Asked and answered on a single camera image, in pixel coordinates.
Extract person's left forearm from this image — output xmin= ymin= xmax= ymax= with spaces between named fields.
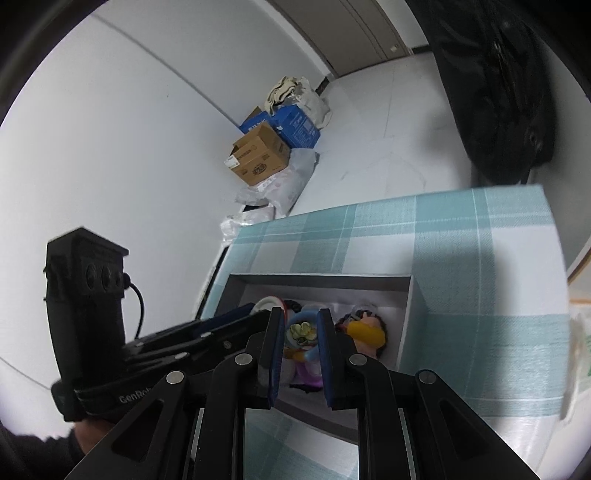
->
xmin=0 ymin=424 xmax=89 ymax=480

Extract yellow flower hair clip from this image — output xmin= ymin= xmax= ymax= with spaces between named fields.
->
xmin=287 ymin=322 xmax=318 ymax=345

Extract clear plastic bag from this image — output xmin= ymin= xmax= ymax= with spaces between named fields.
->
xmin=235 ymin=148 xmax=320 ymax=219

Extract cream canvas bag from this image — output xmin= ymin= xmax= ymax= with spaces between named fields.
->
xmin=264 ymin=76 xmax=334 ymax=131

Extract purple ring hair tie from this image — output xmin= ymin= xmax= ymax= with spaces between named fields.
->
xmin=291 ymin=364 xmax=324 ymax=393

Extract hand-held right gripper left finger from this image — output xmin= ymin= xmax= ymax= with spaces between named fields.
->
xmin=65 ymin=307 xmax=286 ymax=480

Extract blue cardboard carton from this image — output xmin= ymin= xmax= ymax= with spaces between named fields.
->
xmin=239 ymin=104 xmax=321 ymax=149

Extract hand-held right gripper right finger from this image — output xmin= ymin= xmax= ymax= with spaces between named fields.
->
xmin=318 ymin=308 xmax=541 ymax=480

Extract white plastic packets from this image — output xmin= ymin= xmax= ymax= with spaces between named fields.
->
xmin=220 ymin=205 xmax=276 ymax=244

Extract black coat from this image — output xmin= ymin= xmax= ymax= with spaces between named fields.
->
xmin=406 ymin=0 xmax=557 ymax=186

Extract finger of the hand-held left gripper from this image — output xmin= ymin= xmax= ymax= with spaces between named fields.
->
xmin=124 ymin=310 xmax=273 ymax=366
xmin=136 ymin=302 xmax=258 ymax=346

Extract teal checked tablecloth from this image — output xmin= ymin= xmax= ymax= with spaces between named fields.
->
xmin=198 ymin=185 xmax=573 ymax=480

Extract brown cardboard carton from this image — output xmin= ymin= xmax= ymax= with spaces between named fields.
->
xmin=225 ymin=122 xmax=291 ymax=186

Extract grey cardboard box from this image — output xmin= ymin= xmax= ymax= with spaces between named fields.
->
xmin=196 ymin=273 xmax=433 ymax=446

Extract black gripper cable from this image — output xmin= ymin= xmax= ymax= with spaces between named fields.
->
xmin=123 ymin=274 xmax=145 ymax=340

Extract blue pacifier with flower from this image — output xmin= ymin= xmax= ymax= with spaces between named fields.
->
xmin=284 ymin=310 xmax=322 ymax=366

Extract white bangle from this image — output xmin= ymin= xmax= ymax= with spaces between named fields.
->
xmin=252 ymin=296 xmax=290 ymax=325

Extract grey door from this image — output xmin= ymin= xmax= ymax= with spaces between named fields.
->
xmin=272 ymin=0 xmax=433 ymax=80

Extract person's left hand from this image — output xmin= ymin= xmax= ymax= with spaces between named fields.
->
xmin=73 ymin=419 xmax=118 ymax=457

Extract white green-printed plastic bag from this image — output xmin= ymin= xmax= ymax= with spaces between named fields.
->
xmin=560 ymin=311 xmax=591 ymax=422

